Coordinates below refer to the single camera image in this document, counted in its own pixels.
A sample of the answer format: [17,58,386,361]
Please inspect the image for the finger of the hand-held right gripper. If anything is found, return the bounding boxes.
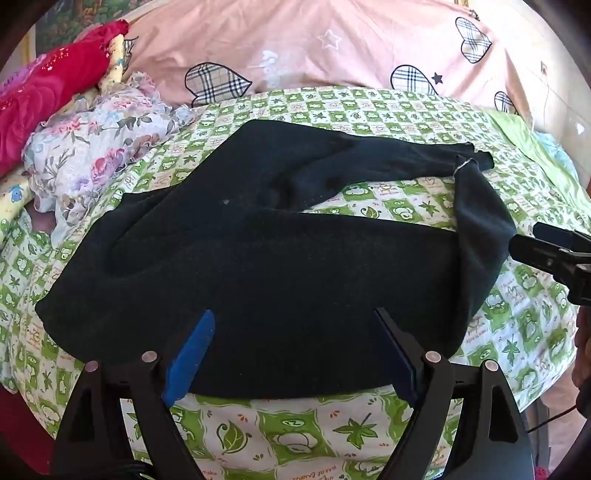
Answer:
[509,234,591,278]
[532,222,591,254]

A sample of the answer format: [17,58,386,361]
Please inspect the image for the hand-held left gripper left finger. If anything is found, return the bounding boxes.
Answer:
[51,309,218,480]

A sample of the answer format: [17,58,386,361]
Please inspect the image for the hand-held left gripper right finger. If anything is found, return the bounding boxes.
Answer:
[374,307,537,480]

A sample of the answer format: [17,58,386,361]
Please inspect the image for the black pants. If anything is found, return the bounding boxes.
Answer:
[34,119,518,400]

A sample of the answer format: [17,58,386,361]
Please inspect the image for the person's right hand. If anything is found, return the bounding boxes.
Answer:
[571,307,591,389]

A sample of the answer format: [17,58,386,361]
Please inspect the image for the green printed bed quilt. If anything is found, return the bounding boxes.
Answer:
[0,85,583,480]

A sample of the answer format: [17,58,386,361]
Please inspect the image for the light blue cloth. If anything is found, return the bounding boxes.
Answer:
[536,131,579,185]

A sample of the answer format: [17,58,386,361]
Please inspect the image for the light green sheet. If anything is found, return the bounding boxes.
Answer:
[485,108,591,217]

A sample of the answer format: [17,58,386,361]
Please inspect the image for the dark red bed sheet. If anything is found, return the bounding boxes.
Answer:
[0,383,61,464]

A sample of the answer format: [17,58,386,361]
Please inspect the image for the floral ruffled blanket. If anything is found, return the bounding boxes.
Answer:
[23,71,199,228]

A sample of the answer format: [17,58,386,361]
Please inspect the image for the pink quilt with plaid hearts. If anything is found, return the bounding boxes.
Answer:
[122,0,532,121]

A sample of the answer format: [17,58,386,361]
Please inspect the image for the red embroidered blanket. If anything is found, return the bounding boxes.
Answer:
[0,21,131,177]

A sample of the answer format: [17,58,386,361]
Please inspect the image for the black cable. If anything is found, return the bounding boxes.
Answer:
[526,401,581,435]

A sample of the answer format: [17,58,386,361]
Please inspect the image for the wall poster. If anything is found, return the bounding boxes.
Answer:
[44,0,155,34]

